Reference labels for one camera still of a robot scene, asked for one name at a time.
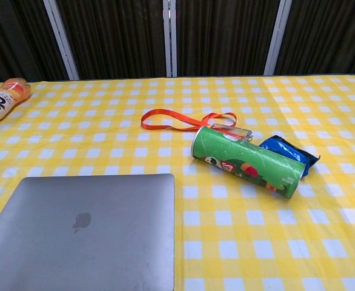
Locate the grey laptop computer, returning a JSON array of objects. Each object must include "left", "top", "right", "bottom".
[{"left": 0, "top": 173, "right": 176, "bottom": 291}]

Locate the clear badge holder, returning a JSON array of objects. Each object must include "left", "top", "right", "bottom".
[{"left": 210, "top": 122, "right": 254, "bottom": 144}]

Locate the green chips can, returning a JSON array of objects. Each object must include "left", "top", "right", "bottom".
[{"left": 190, "top": 125, "right": 306, "bottom": 201}]

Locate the blue snack packet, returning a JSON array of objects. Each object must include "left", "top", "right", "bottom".
[{"left": 259, "top": 135, "right": 321, "bottom": 178}]

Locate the dark partition screen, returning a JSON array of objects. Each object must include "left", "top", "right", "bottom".
[{"left": 0, "top": 0, "right": 355, "bottom": 85}]

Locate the yellow checkered tablecloth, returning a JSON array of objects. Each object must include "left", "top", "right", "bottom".
[{"left": 0, "top": 74, "right": 355, "bottom": 291}]

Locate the orange juice bottle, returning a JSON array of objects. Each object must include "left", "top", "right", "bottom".
[{"left": 0, "top": 77, "right": 32, "bottom": 125}]

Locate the orange lanyard strap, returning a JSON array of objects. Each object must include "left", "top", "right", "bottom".
[{"left": 141, "top": 109, "right": 237, "bottom": 132}]

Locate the white partition post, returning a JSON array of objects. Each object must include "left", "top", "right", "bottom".
[
  {"left": 264, "top": 0, "right": 293, "bottom": 76},
  {"left": 162, "top": 0, "right": 178, "bottom": 78},
  {"left": 43, "top": 0, "right": 81, "bottom": 81}
]

